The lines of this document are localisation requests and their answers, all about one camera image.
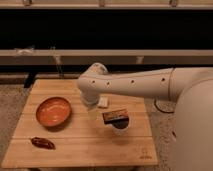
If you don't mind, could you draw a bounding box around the orange ceramic bowl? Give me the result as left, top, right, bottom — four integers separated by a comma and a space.
36, 97, 72, 127

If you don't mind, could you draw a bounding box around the long grey metal rail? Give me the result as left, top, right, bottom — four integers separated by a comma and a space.
0, 49, 213, 67

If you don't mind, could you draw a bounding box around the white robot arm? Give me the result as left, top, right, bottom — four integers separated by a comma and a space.
77, 63, 213, 171

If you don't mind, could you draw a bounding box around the white cup with dark liquid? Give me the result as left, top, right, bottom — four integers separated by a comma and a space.
112, 120, 129, 135

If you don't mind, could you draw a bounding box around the small white packet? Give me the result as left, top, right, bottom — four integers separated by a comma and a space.
98, 97, 108, 108

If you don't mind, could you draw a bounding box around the black table leg bracket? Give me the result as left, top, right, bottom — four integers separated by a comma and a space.
24, 72, 37, 88

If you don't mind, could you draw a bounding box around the black cable on floor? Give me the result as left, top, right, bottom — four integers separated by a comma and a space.
153, 98, 176, 114

